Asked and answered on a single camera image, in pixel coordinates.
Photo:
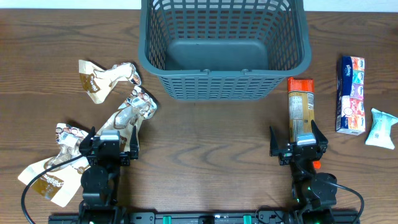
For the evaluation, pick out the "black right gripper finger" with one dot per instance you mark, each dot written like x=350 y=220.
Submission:
x=319 y=137
x=273 y=141

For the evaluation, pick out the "tan snack pouch lower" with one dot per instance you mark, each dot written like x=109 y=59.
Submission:
x=61 y=184

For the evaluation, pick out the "grey plastic basket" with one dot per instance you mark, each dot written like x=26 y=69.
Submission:
x=223 y=49

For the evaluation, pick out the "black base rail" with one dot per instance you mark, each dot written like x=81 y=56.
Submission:
x=262 y=216

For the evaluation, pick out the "tan snack pouch middle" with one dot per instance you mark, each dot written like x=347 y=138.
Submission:
x=137 y=107

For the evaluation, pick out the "light teal tissue packet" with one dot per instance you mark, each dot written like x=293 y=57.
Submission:
x=380 y=133

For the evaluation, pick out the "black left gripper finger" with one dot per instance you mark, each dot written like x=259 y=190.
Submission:
x=89 y=137
x=134 y=142

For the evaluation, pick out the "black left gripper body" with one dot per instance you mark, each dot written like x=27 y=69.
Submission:
x=125 y=158

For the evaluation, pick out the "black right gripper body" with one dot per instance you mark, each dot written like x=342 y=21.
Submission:
x=285 y=157

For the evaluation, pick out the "tan snack pouch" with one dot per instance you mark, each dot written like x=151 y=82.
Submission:
x=137 y=107
x=61 y=184
x=98 y=83

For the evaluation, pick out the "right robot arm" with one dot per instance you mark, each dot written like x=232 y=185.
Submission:
x=314 y=191

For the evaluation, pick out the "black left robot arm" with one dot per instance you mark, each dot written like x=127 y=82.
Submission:
x=100 y=182

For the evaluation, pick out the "tan snack pouch upper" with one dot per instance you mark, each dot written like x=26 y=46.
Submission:
x=98 y=83

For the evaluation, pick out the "colourful tissue pack box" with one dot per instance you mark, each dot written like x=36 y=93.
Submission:
x=350 y=112

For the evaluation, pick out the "orange cracker sleeve package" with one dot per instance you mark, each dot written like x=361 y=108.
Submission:
x=301 y=106

